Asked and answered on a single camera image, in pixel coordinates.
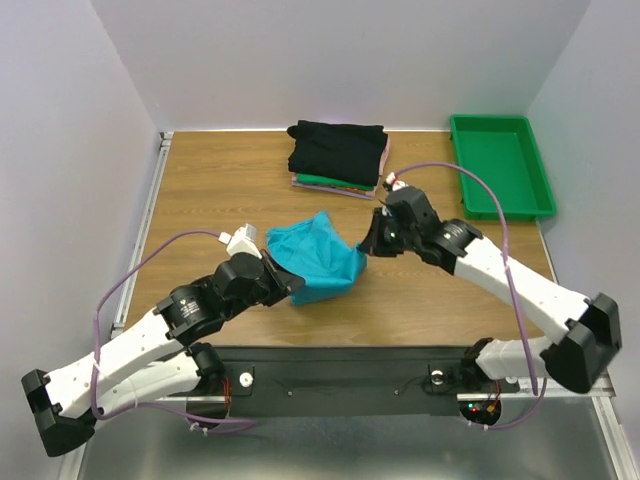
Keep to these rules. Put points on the green folded t shirt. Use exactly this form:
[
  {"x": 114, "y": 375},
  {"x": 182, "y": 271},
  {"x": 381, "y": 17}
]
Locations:
[{"x": 331, "y": 182}]

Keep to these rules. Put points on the pink folded t shirt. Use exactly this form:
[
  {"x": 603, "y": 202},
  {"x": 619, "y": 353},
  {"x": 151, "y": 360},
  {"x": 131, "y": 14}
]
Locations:
[{"x": 384, "y": 156}]

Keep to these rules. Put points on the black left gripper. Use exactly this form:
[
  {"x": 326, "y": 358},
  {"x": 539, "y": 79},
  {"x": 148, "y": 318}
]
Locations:
[{"x": 283, "y": 282}]

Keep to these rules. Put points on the left side aluminium rail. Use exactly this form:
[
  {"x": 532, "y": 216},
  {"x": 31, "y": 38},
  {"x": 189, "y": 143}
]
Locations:
[{"x": 127, "y": 288}]

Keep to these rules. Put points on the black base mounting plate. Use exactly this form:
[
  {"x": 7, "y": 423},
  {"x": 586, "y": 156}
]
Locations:
[{"x": 266, "y": 382}]

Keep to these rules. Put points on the turquoise t shirt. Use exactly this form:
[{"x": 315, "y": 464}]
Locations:
[{"x": 313, "y": 250}]

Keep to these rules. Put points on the orange patterned folded t shirt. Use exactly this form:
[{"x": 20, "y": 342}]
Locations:
[{"x": 349, "y": 189}]

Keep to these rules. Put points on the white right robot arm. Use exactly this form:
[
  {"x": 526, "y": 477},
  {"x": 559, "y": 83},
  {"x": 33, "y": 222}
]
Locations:
[{"x": 580, "y": 335}]

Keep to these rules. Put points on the green plastic bin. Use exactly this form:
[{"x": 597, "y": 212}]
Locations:
[{"x": 502, "y": 151}]

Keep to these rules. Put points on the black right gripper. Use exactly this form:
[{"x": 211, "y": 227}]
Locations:
[{"x": 379, "y": 232}]

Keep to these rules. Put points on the purple folded t shirt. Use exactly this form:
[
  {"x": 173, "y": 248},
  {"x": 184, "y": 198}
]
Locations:
[{"x": 324, "y": 188}]

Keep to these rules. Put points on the black folded t shirt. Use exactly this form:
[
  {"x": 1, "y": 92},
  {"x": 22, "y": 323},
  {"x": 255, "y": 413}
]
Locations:
[{"x": 344, "y": 152}]

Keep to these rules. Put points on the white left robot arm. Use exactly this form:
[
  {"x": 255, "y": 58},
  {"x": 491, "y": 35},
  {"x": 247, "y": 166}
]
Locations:
[{"x": 162, "y": 354}]

